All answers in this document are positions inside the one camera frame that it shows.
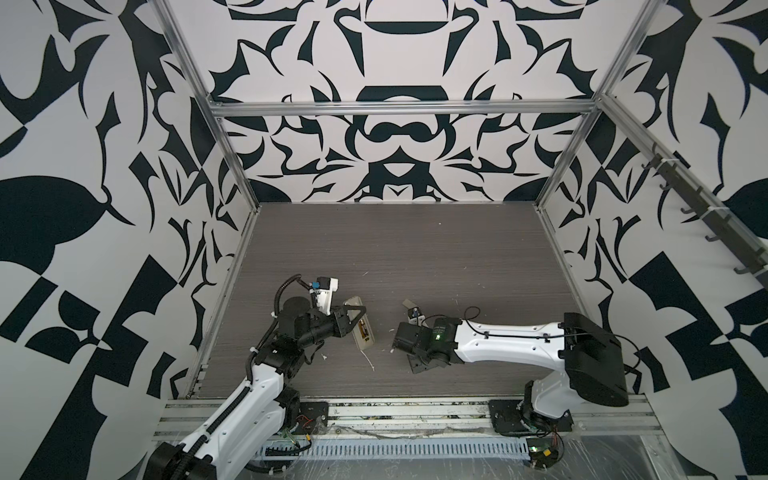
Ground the white remote control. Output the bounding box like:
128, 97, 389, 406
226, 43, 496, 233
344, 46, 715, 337
344, 296, 375, 351

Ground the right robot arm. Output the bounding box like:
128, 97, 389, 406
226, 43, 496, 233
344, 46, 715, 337
392, 312, 629, 437

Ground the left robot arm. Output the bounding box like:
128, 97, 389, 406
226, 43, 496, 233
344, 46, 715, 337
143, 274, 367, 479

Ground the small circuit board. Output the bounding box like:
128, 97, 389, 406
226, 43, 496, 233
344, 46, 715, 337
525, 437, 563, 471

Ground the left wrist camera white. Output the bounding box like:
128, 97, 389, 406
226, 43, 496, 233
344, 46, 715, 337
309, 277, 339, 316

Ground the aluminium front rail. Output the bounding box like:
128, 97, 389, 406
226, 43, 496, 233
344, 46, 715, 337
151, 396, 663, 442

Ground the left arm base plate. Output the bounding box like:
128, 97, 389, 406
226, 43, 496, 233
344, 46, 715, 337
283, 401, 329, 435

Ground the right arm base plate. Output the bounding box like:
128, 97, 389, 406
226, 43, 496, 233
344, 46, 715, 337
488, 400, 573, 437

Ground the white slotted cable duct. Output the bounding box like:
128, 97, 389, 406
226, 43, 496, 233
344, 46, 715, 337
253, 437, 529, 461

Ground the wall hook rail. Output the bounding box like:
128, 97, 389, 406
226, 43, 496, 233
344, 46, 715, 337
643, 144, 767, 289

